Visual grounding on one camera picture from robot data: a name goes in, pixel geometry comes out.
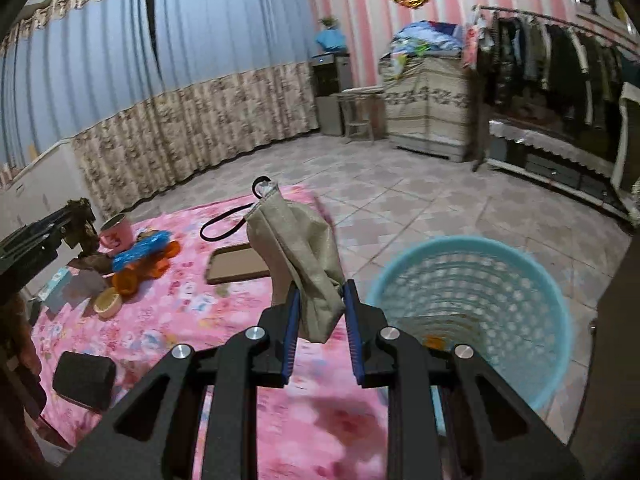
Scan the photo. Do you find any pink hanging garment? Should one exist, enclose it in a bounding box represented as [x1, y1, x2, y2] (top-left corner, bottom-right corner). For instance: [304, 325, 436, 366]
[462, 22, 482, 69]

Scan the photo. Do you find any black rectangular box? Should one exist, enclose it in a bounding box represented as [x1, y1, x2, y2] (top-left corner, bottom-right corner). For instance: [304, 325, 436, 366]
[52, 351, 117, 411]

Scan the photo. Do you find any grey water dispenser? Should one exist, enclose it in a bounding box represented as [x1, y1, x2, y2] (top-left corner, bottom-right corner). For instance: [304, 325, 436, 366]
[310, 55, 354, 136]

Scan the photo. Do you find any beige cloth drawstring pouch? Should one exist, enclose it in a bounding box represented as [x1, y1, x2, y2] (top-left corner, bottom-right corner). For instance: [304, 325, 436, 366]
[244, 176, 347, 344]

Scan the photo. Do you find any light blue tissue packet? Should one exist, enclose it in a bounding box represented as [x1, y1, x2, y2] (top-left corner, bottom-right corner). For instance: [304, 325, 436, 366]
[37, 267, 74, 314]

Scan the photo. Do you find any row of hanging clothes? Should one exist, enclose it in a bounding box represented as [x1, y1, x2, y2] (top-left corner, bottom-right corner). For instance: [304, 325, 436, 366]
[475, 10, 627, 132]

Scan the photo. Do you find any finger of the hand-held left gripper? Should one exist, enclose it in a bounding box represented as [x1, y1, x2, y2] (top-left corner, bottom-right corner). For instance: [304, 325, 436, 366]
[16, 207, 72, 262]

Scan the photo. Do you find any blue plastic bag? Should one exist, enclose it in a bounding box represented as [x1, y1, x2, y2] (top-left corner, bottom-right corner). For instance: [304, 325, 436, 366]
[112, 230, 171, 274]

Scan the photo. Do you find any black hair band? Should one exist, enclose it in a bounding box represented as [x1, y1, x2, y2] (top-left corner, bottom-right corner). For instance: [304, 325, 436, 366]
[200, 202, 258, 242]

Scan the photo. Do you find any brown phone case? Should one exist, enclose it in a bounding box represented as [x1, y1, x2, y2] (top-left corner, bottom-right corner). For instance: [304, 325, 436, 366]
[206, 242, 274, 286]

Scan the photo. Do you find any small wooden stool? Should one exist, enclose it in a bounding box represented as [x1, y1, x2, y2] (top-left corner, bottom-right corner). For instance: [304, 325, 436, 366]
[332, 87, 386, 142]

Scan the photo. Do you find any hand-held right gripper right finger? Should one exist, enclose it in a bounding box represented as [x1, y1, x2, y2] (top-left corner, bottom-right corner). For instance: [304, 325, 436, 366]
[342, 279, 586, 480]

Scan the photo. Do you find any low cabinet with lace cloth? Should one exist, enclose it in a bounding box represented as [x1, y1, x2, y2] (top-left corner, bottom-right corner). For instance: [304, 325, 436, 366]
[487, 118, 632, 217]

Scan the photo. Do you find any dark cover with beige trim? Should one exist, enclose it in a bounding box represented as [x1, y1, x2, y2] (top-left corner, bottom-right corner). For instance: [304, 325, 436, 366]
[614, 82, 640, 197]

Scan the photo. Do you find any orange mesh bag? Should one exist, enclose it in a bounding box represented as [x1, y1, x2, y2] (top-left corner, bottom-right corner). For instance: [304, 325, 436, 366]
[147, 241, 181, 279]

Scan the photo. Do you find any cloth covered cabinet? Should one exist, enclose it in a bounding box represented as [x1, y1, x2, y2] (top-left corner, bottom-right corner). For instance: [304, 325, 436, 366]
[382, 55, 474, 164]

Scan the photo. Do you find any pink printed blanket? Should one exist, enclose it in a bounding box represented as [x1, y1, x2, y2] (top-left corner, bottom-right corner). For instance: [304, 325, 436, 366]
[30, 184, 397, 480]

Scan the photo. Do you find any pile of bedding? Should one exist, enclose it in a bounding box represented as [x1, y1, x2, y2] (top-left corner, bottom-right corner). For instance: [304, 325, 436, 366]
[389, 20, 469, 62]

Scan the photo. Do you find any light blue plastic basket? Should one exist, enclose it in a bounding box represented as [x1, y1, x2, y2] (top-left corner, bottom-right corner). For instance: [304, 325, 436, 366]
[365, 235, 575, 436]

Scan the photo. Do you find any blue and floral curtain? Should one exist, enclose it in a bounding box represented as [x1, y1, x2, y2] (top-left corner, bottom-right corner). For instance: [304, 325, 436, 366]
[0, 0, 322, 207]

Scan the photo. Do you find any metal clothes rack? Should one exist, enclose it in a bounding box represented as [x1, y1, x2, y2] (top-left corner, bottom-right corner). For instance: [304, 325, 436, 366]
[471, 4, 640, 172]

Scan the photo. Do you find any pink cup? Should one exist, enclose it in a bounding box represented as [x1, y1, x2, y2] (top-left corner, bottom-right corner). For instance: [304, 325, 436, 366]
[98, 213, 134, 254]

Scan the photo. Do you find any person's left forearm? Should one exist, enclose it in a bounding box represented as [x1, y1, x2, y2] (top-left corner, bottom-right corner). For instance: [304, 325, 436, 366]
[0, 294, 52, 438]

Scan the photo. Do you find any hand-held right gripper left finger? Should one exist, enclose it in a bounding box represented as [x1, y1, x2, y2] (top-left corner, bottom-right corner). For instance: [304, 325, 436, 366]
[57, 285, 302, 480]

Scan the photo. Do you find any cream round lid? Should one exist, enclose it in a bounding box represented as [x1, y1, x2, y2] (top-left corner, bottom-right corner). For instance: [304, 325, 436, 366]
[93, 287, 123, 320]

